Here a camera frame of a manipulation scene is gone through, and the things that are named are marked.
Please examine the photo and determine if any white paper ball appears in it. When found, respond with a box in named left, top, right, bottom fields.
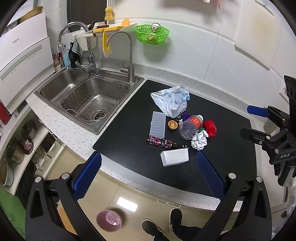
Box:
left=191, top=130, right=209, bottom=151

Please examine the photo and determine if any white ribbed plastic box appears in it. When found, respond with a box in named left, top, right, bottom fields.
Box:
left=160, top=148, right=189, bottom=167

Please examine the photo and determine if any red cloth piece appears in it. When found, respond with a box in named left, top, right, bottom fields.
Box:
left=203, top=120, right=217, bottom=138

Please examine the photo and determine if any clear bottle red label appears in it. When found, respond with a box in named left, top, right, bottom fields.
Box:
left=179, top=115, right=204, bottom=140

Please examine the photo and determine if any black colourful patterned tube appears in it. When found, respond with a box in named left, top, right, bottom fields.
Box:
left=147, top=136, right=187, bottom=150

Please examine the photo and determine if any clear ribbed plastic lid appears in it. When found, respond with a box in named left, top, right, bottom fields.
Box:
left=149, top=111, right=166, bottom=138

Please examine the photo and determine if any white plastic bag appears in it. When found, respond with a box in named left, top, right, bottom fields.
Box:
left=151, top=85, right=190, bottom=118

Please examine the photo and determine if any purple drawstring pouch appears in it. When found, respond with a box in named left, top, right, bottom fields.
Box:
left=182, top=113, right=191, bottom=121

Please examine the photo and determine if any pink trash bin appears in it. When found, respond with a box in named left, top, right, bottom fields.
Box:
left=96, top=210, right=122, bottom=232

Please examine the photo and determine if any tall chrome kitchen faucet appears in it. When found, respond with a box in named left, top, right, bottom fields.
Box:
left=57, top=22, right=98, bottom=76

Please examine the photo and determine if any white storage drawer box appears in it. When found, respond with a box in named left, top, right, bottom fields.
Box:
left=36, top=140, right=65, bottom=177

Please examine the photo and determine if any black shoe right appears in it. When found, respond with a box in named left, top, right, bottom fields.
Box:
left=169, top=208, right=183, bottom=233

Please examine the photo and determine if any black shoe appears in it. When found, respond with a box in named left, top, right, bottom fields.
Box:
left=169, top=208, right=183, bottom=233
left=141, top=219, right=162, bottom=237

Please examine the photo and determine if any black counter mat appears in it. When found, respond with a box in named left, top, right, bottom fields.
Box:
left=92, top=79, right=258, bottom=200

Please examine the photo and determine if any steel pot on shelf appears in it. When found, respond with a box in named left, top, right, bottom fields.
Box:
left=6, top=138, right=25, bottom=165

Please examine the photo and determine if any black shoe left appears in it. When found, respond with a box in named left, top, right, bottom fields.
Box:
left=141, top=219, right=162, bottom=237

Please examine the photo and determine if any stainless steel sink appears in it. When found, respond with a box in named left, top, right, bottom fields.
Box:
left=35, top=67, right=144, bottom=135

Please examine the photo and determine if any slim gooseneck water tap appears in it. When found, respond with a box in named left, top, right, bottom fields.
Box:
left=106, top=31, right=136, bottom=83

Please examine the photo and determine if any yellow scraper brush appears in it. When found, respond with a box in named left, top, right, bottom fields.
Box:
left=102, top=31, right=112, bottom=58

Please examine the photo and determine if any white sink shelf rack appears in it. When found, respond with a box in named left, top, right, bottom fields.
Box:
left=72, top=20, right=138, bottom=51

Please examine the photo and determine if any wire sink basket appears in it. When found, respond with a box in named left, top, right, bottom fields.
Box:
left=61, top=77, right=128, bottom=123

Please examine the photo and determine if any green plastic wall basket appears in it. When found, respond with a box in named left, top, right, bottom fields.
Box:
left=134, top=23, right=170, bottom=45

